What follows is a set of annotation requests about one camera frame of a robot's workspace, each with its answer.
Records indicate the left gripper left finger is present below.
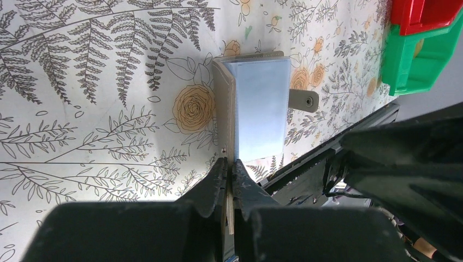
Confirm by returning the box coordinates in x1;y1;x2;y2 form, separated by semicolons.
22;158;228;261

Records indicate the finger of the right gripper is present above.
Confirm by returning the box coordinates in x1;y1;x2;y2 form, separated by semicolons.
341;117;462;260

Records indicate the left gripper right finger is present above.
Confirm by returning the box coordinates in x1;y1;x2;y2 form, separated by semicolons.
231;160;409;261

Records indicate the grey card holder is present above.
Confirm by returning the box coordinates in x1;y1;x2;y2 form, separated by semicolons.
212;51;319;234

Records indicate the green bin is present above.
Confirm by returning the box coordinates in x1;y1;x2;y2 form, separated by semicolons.
381;15;462;96

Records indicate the red bin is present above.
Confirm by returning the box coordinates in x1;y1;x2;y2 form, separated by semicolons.
390;0;462;35

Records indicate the floral table mat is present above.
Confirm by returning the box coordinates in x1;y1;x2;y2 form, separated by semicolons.
1;1;393;261

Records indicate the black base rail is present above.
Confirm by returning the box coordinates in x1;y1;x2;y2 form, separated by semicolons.
258;102;400;206

